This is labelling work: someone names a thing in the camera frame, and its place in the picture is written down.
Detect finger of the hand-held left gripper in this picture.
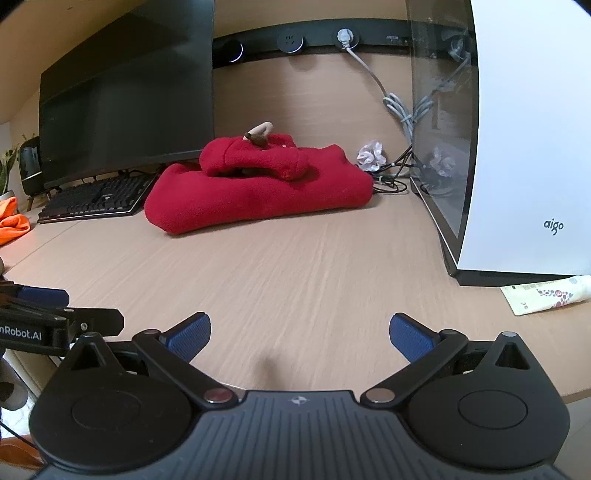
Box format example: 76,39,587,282
46,308,125,344
0,284,70,310

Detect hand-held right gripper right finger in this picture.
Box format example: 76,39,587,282
359,313,536,409

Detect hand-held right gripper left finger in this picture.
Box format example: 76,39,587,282
60,312,241,408

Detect red fleece hooded garment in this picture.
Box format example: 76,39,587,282
144,121,375,237

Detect orange cloth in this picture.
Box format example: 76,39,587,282
0,196,32,247

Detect black keyboard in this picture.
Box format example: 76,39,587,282
37,173,160,224

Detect potted plant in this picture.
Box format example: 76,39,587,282
0,148,19,197

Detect black round speaker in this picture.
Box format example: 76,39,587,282
17,134,63,204

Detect white cream tube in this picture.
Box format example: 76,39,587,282
500,274,591,317

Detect black computer monitor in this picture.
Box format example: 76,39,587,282
38,0,216,190

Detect white computer case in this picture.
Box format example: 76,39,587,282
406,0,591,287

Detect round desk socket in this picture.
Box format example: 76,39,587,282
215,39,245,63
277,31,305,55

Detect black power rail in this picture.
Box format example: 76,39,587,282
212,28,472,70

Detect white plug with grey cable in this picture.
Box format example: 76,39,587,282
336,28,416,153

